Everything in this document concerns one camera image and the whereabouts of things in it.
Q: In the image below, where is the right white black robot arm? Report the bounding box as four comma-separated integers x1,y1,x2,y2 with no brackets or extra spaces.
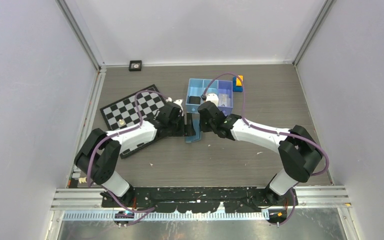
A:
197,101,324,205

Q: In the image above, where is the blue compartment organizer tray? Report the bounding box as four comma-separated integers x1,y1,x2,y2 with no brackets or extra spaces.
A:
185,78,233,116

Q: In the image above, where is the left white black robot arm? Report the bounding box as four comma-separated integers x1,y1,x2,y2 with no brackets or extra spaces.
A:
74,99,186,207

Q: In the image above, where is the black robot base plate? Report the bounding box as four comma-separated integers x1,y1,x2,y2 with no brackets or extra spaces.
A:
101,186,298,214

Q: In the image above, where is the clear item in tray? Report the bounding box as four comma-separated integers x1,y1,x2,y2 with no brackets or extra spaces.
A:
218,93,230,107

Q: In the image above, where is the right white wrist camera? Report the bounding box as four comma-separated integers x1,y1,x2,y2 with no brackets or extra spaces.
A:
205,93,219,107

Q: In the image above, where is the small cream plastic part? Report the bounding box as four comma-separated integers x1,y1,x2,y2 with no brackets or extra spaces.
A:
77,177,87,184

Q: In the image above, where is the black item in tray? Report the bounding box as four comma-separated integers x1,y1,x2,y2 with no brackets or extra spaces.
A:
187,96,202,105

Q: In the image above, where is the black white chessboard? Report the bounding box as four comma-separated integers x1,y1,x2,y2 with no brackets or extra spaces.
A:
99,84,171,160

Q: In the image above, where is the blue and orange toy block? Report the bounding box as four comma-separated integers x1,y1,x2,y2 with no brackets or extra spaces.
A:
232,75,244,93

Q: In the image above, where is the small black square box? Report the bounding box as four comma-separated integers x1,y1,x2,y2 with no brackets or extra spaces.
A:
128,60,143,72

